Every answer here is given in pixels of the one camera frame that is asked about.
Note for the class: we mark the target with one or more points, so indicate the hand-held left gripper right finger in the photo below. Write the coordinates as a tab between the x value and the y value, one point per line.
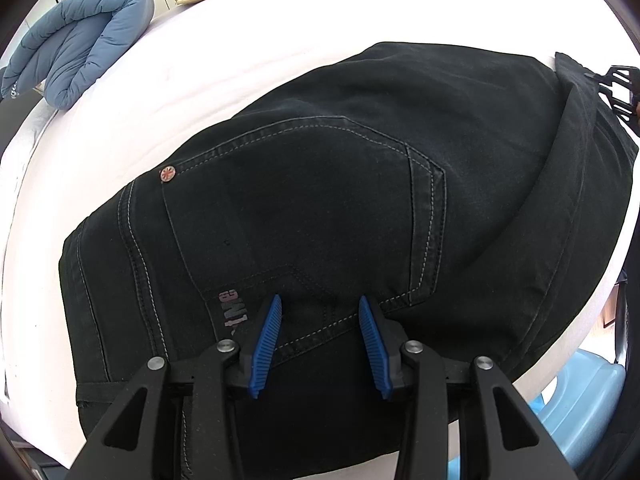
372	350

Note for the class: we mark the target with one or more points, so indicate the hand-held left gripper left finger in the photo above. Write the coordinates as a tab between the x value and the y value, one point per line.
267	345

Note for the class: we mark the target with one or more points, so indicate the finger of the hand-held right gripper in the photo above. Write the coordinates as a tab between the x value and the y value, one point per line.
620	87

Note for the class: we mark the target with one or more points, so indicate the black denim pants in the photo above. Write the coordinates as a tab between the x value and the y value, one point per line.
325	185

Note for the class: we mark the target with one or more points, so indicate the light blue plastic stool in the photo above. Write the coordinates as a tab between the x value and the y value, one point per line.
585	400

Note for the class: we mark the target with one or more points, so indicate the white bed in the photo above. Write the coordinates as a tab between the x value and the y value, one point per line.
200	60

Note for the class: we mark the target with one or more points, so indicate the rolled blue duvet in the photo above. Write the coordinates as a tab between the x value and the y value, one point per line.
75	40

